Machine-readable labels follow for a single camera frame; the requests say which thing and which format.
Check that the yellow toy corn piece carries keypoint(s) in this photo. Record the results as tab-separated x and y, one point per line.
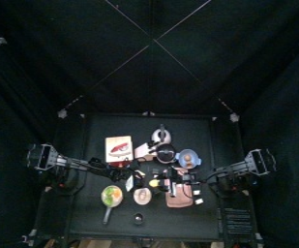
153	183

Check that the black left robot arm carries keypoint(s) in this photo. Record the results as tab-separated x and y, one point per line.
64	161

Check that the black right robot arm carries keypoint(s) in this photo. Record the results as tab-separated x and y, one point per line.
245	165

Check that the beige round plate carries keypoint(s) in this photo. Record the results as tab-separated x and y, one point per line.
141	196

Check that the red toy piece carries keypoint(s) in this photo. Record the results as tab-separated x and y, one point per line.
117	164

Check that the pink cutting board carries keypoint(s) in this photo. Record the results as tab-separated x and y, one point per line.
179	201

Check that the small white cube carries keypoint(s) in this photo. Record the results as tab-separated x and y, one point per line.
199	201
196	192

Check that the blue toy pot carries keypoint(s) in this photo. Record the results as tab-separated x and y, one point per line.
188	158

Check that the pink toy box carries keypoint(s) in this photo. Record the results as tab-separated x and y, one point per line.
143	151

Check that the black toy pot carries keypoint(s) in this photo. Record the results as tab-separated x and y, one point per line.
165	153

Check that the white box with red picture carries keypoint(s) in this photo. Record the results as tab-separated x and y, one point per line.
119	148

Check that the small black cup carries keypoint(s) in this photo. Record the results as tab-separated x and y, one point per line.
137	218

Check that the white toy kettle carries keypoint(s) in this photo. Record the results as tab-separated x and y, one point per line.
160	136

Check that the metal frame bracket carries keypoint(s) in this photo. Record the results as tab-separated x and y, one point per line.
233	117
61	113
148	113

